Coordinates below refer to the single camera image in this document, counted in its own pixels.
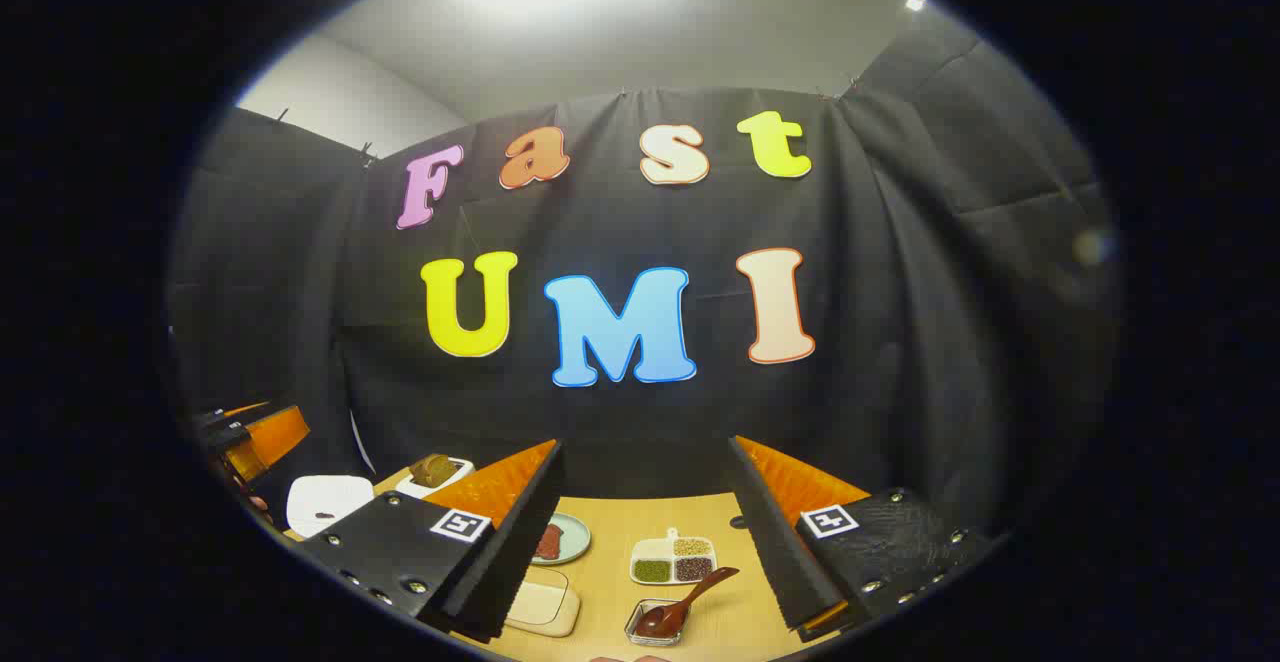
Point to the white toaster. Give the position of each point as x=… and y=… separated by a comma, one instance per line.
x=462, y=466

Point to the white rice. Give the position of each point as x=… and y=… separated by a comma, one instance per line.
x=655, y=548

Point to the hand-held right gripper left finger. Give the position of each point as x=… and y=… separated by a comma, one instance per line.
x=520, y=542

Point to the dark red beans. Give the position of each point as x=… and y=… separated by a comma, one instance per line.
x=694, y=569

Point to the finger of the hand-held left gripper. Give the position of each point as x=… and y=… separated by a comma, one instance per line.
x=275, y=437

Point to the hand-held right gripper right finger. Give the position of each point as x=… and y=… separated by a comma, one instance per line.
x=775, y=542

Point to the brown bread slice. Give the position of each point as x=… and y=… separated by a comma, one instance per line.
x=433, y=470

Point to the red meat slices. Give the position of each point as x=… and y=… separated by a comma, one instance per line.
x=550, y=542

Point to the brown wooden spoon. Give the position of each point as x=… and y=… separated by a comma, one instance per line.
x=660, y=620

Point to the white divided dish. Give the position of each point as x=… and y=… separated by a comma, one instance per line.
x=672, y=562

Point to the yellow soybeans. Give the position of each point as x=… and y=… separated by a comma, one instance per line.
x=692, y=546

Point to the green mung beans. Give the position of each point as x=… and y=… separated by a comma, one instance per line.
x=652, y=571

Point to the light green plate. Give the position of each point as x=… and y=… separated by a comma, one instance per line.
x=578, y=537

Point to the black backdrop cloth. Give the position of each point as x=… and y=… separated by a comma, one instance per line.
x=900, y=342

